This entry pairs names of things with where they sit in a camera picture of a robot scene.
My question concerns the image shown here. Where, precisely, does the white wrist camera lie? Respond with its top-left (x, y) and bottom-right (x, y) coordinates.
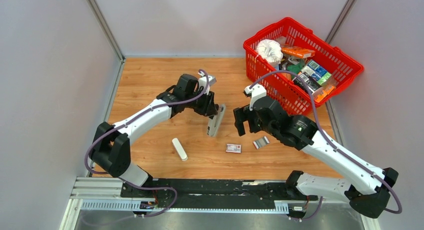
top-left (198, 73), bottom-right (217, 95)
top-left (243, 84), bottom-right (267, 110)

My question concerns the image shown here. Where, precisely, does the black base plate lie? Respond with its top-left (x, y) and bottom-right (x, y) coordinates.
top-left (120, 178), bottom-right (319, 210)

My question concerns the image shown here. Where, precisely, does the white stapler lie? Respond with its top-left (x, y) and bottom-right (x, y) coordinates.
top-left (171, 138), bottom-right (188, 161)

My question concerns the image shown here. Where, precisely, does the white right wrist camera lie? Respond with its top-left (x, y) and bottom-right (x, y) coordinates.
top-left (243, 84), bottom-right (267, 110)

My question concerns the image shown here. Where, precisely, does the grey stapler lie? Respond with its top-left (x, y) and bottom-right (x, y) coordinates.
top-left (206, 104), bottom-right (226, 137)

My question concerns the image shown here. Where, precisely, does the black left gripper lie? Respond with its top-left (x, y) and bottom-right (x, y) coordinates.
top-left (184, 87), bottom-right (219, 117)

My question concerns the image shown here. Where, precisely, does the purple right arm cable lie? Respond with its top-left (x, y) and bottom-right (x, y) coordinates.
top-left (248, 70), bottom-right (403, 221)

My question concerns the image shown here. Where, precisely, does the open staple box tray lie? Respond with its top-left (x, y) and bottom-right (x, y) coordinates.
top-left (253, 136), bottom-right (270, 149)

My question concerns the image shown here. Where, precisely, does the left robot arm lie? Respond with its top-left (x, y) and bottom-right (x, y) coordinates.
top-left (85, 70), bottom-right (226, 198)

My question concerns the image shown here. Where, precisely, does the blue green box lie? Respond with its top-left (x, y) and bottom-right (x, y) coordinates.
top-left (301, 60), bottom-right (332, 85)

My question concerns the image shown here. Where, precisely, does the black white box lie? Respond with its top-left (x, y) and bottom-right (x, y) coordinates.
top-left (293, 72), bottom-right (324, 97)

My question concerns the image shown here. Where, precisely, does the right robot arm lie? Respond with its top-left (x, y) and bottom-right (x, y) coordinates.
top-left (233, 96), bottom-right (403, 219)

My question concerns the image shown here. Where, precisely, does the red plastic basket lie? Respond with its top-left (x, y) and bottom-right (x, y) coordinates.
top-left (243, 17), bottom-right (364, 115)

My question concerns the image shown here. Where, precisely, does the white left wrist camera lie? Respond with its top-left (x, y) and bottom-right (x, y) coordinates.
top-left (198, 73), bottom-right (217, 95)

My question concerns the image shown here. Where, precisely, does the red white staple box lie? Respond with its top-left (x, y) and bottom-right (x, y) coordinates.
top-left (225, 144), bottom-right (242, 154)

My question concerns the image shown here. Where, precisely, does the white crumpled bag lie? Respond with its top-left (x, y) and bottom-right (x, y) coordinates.
top-left (255, 39), bottom-right (284, 66)

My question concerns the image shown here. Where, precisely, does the orange box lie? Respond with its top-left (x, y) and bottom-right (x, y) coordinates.
top-left (281, 45), bottom-right (316, 59)

